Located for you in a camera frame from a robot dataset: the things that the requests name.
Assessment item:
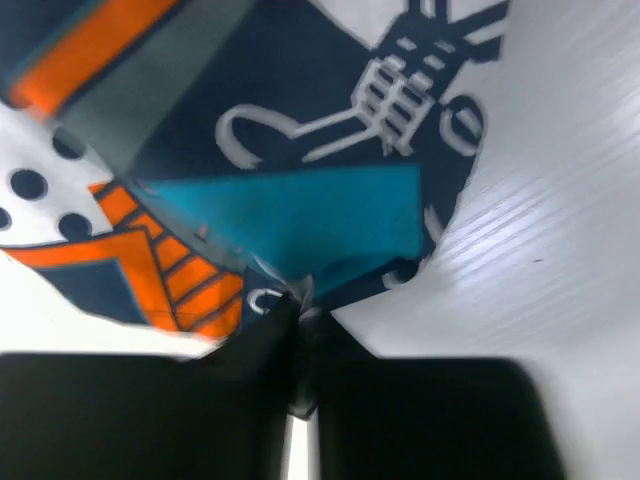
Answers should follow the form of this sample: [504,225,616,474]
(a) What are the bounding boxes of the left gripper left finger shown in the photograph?
[1,296,298,479]

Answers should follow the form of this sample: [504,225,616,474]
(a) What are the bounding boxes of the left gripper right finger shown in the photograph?
[299,313,567,479]

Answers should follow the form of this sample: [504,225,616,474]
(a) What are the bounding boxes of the colourful patterned shorts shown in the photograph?
[1,1,511,342]

